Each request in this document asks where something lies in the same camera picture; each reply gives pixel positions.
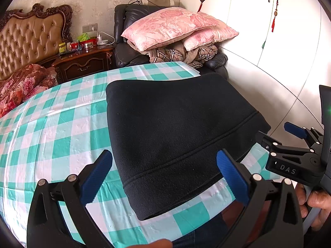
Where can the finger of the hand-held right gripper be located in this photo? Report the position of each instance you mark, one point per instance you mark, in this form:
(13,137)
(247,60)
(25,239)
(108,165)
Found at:
(294,129)
(269,140)

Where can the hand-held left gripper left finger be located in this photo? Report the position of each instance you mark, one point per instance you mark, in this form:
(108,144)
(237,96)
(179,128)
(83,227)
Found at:
(97,175)

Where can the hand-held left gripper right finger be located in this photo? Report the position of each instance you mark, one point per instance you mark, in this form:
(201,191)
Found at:
(232,178)

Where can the black pants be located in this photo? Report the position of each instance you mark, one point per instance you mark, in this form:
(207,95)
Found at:
(168,124)

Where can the person's right hand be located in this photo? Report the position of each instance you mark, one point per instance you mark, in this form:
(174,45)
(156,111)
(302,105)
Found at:
(322,201)

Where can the teal white checked tablecloth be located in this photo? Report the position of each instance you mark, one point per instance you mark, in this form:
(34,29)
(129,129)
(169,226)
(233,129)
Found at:
(51,134)

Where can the person's blue jeans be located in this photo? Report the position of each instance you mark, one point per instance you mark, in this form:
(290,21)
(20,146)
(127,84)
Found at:
(201,240)

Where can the red tassel hanging ornament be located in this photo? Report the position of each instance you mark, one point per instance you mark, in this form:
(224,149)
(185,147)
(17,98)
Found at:
(274,22)

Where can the dark wooden nightstand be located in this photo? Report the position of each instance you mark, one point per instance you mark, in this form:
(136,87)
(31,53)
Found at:
(82,64)

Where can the red floral blanket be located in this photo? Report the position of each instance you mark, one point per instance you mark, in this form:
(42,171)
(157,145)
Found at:
(20,87)

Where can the small pink floral pillow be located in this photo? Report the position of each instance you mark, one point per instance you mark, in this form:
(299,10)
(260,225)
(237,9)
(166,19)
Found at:
(214,35)

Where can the black leather armchair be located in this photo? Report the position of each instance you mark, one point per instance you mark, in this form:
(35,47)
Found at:
(121,54)

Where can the black remote control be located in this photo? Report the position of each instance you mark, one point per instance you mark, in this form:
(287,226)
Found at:
(65,54)

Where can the white wardrobe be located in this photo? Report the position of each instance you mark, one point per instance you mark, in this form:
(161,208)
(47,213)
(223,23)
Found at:
(245,10)

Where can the brown plaid blanket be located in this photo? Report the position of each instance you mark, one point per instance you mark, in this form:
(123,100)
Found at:
(170,55)

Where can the round metal tin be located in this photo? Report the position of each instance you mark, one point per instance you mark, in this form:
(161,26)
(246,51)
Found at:
(88,45)

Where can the red box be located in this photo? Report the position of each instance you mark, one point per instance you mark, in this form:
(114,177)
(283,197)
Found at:
(76,47)

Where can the yellow box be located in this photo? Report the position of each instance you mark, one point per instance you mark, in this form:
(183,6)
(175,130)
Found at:
(62,48)

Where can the green plastic bag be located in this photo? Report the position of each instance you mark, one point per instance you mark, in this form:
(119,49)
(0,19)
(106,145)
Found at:
(83,37)

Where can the tufted leather bed headboard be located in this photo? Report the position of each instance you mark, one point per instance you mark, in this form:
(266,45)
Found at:
(25,38)

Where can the red knot hanging ornament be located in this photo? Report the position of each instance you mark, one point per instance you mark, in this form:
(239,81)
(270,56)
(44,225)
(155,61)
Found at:
(202,1)

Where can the large pink floral pillow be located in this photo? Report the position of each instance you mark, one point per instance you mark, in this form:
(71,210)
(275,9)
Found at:
(160,28)

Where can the beige headrest cushion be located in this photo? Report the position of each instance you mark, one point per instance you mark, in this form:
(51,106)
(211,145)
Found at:
(161,0)

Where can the wall power outlet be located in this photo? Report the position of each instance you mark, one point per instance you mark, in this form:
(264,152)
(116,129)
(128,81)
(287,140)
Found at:
(90,27)

